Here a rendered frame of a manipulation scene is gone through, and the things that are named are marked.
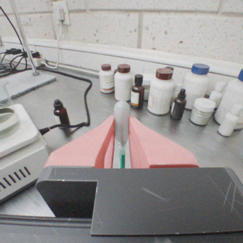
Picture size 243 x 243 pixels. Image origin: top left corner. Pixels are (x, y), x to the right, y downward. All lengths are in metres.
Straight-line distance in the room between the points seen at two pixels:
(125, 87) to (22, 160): 0.30
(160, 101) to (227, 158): 0.19
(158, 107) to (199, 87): 0.11
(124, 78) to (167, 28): 0.22
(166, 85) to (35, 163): 0.30
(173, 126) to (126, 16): 0.40
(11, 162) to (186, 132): 0.33
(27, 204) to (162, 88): 0.34
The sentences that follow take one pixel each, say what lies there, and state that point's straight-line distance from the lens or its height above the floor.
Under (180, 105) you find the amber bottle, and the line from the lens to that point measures 0.38.
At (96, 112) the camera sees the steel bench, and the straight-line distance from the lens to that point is 0.41.
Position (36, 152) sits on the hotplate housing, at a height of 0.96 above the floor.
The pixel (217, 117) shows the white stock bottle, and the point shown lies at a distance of 0.43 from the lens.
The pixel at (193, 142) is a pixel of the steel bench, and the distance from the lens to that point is 0.35.
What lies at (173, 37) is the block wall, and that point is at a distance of 0.54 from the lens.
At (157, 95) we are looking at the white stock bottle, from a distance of 0.37.
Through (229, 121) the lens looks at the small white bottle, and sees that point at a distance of 0.38.
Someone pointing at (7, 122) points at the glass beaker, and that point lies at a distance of 0.24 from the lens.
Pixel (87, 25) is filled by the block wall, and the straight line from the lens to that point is 0.70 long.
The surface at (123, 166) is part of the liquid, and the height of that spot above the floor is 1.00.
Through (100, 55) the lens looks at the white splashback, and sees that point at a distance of 0.63.
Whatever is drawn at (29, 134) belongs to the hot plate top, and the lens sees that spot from 0.24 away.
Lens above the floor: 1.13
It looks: 38 degrees down
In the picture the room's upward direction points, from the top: straight up
